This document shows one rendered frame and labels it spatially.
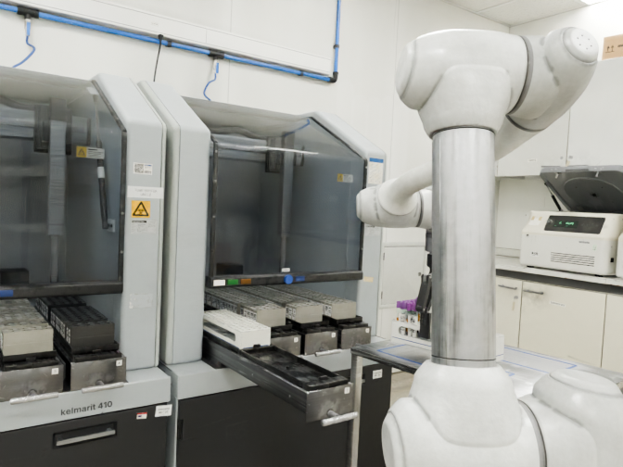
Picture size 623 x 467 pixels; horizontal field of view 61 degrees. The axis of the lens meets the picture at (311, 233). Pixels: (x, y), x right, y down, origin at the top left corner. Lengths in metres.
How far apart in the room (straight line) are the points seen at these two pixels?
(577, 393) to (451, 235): 0.30
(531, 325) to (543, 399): 2.69
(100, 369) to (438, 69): 1.09
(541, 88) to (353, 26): 2.62
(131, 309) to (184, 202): 0.34
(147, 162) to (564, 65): 1.07
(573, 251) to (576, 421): 2.58
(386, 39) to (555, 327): 2.08
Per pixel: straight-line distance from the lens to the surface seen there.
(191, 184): 1.61
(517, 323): 3.68
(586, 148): 3.79
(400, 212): 1.36
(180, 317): 1.63
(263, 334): 1.56
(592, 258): 3.40
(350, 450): 1.68
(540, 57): 0.97
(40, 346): 1.53
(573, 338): 3.50
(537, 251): 3.58
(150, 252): 1.57
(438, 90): 0.90
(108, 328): 1.56
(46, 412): 1.51
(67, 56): 2.70
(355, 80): 3.45
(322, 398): 1.27
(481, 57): 0.92
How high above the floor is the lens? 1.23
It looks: 3 degrees down
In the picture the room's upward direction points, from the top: 3 degrees clockwise
